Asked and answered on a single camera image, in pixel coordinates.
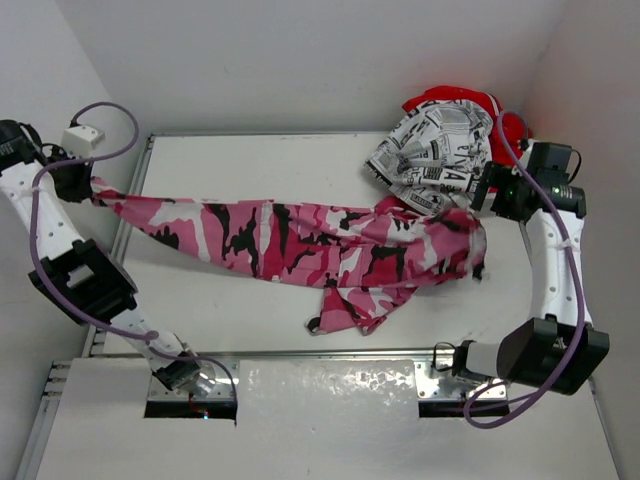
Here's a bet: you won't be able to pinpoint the pink camouflage trousers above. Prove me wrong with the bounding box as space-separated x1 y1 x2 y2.
91 177 487 335

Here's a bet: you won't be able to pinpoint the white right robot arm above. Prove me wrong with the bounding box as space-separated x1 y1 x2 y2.
452 140 610 395

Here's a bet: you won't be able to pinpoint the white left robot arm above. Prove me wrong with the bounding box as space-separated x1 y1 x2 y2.
1 120 206 395

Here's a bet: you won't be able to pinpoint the red trousers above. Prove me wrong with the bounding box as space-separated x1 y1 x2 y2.
402 85 534 194

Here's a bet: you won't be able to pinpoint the newspaper print white trousers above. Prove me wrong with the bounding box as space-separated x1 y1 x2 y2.
364 99 499 215

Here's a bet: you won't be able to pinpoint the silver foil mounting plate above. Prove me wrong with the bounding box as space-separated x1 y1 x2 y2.
144 347 509 420

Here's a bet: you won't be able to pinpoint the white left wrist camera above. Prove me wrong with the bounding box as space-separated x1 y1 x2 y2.
60 125 105 158

